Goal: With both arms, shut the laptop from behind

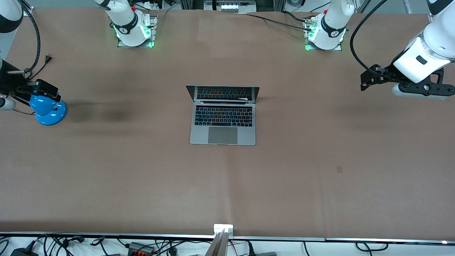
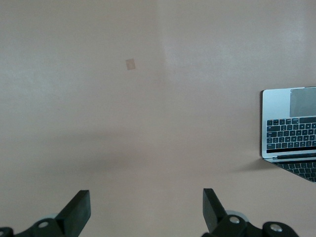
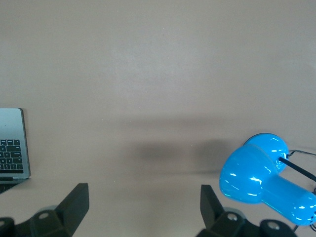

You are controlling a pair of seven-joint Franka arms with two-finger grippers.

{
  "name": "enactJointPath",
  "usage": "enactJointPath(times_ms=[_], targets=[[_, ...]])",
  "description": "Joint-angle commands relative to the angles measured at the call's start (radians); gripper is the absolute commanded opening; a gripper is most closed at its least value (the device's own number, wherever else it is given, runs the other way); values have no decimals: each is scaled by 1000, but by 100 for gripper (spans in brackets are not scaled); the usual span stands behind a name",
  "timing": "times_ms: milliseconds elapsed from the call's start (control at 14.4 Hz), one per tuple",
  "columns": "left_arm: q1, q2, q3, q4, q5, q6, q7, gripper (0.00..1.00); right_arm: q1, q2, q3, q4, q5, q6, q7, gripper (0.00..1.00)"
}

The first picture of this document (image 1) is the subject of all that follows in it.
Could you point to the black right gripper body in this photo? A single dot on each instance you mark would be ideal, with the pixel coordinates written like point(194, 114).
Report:
point(10, 82)

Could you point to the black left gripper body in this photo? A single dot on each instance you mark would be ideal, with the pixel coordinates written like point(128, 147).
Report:
point(385, 75)

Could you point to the silver grey laptop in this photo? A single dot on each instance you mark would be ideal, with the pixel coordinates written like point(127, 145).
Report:
point(223, 137)

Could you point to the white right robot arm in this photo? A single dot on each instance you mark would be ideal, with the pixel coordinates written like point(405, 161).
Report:
point(128, 21)

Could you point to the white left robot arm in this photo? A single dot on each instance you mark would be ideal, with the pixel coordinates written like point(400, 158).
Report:
point(426, 49)

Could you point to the blue desk lamp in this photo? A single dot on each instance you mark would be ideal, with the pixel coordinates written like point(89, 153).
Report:
point(53, 115)

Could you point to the white power strip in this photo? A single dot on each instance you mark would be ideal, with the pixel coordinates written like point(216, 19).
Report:
point(154, 4)

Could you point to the silver electronics unit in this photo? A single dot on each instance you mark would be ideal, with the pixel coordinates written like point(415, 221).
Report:
point(230, 5)

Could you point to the black power adapter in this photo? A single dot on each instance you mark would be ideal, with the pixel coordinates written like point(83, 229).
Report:
point(22, 251)

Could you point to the black connector box orange levers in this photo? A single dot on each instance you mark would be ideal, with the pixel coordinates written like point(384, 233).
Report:
point(141, 248)

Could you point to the black mains plug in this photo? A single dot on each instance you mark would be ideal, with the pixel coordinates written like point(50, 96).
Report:
point(250, 249)

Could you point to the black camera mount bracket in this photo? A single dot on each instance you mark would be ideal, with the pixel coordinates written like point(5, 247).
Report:
point(435, 85)

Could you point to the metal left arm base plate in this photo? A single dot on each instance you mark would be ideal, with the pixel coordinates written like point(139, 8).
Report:
point(323, 49)

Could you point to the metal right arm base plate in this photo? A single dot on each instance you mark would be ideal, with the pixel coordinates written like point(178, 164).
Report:
point(154, 28)

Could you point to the aluminium table edge rail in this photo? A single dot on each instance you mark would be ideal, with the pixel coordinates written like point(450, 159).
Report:
point(106, 235)

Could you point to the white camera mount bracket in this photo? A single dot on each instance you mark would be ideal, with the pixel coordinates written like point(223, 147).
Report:
point(223, 227)

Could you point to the aluminium camera support bar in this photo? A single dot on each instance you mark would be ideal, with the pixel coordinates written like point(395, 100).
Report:
point(218, 245)

